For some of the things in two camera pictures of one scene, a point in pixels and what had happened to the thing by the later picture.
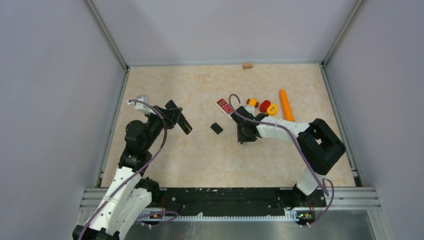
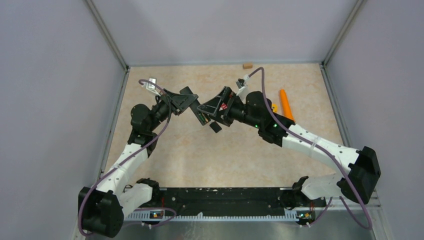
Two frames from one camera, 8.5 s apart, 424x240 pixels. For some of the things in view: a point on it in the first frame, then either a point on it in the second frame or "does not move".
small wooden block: [247, 65] does not move
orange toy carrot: [288, 114] does not move
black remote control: [182, 121] -> [194, 105]
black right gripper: [242, 138] -> [212, 106]
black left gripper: [167, 115] -> [176, 102]
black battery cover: [216, 128] does not move
